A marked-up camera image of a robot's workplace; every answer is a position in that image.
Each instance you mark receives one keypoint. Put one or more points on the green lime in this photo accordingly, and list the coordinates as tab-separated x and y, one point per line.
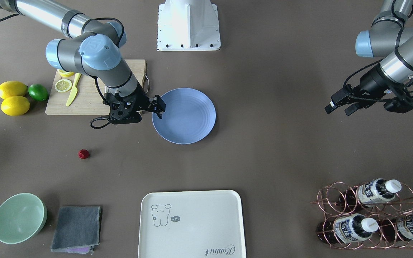
38	92

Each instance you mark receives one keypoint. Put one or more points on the yellow lemon upper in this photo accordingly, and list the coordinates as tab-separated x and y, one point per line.
12	88

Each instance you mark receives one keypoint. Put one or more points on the lemon slice lower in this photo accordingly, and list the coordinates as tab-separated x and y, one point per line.
63	85

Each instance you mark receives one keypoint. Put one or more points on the drink bottle bottom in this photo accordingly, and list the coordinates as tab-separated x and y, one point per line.
346	229
398	229

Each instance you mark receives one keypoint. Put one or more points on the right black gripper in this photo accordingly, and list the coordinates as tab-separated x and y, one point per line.
139	100

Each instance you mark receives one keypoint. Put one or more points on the wooden cutting board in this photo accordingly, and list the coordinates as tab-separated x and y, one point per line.
87	101

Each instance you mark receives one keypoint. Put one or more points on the lemon slice upper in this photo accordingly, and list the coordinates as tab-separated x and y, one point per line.
66	74

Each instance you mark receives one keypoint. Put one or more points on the grey folded cloth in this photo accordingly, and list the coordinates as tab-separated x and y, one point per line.
77	230

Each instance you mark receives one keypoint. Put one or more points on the yellow lemon lower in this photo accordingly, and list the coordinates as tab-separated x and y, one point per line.
15	105

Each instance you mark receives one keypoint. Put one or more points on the red strawberry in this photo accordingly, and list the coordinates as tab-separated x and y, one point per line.
83	154

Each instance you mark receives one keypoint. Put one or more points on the drink bottle top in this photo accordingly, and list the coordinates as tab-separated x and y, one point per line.
369	194

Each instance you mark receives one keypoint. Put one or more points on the cream rabbit tray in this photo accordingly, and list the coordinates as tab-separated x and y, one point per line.
192	224

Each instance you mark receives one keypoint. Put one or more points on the copper wire bottle rack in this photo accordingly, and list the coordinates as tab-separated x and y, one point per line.
331	200

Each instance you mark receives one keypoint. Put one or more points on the yellow plastic knife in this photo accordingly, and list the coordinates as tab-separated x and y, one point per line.
74	90

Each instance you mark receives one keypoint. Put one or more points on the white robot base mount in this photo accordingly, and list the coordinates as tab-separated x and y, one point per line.
188	25

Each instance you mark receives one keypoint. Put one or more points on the yellow lemon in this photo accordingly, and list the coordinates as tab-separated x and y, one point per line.
12	88
15	105

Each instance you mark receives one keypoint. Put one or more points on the green bowl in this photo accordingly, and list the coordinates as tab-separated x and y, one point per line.
22	216

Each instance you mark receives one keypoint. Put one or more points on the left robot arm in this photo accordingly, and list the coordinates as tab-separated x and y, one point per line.
390	40

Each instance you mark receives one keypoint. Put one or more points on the drink bottle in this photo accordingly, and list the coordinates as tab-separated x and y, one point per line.
398	229
346	229
369	194

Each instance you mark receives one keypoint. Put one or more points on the lemon slice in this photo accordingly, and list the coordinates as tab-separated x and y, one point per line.
66	74
63	85

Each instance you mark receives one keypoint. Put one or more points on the blue plate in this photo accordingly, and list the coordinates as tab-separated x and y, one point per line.
189	117

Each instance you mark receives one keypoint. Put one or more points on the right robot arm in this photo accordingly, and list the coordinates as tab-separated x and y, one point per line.
91	48

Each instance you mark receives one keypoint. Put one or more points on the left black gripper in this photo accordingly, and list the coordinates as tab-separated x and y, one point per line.
370	83

